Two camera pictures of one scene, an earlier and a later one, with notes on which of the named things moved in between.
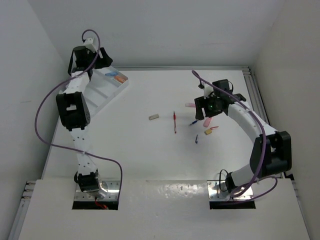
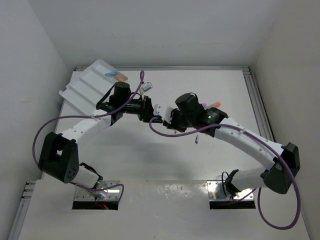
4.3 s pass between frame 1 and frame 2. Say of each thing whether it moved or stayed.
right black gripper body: moved
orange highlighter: stayed
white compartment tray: stayed
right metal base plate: stayed
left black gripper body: moved
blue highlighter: stayed
